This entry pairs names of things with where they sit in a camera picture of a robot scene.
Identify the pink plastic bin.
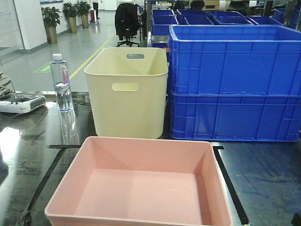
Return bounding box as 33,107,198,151
45,137,233,226

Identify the cream plastic bin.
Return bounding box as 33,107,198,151
84,47,168,138

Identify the lower large blue crate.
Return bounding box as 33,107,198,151
170,94,301,142

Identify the large blue crate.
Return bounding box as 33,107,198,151
169,25,301,96
170,94,301,142

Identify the blue crate background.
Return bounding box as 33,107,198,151
152,9,178,36

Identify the black office chair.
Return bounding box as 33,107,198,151
115,3,140,47

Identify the clear water bottle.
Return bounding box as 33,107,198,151
50,53,74,113

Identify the upper large blue crate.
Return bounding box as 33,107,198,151
169,25,301,96

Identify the white remote controller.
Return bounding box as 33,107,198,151
0,93,46,114

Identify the potted plant gold pot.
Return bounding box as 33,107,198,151
41,7,61,44

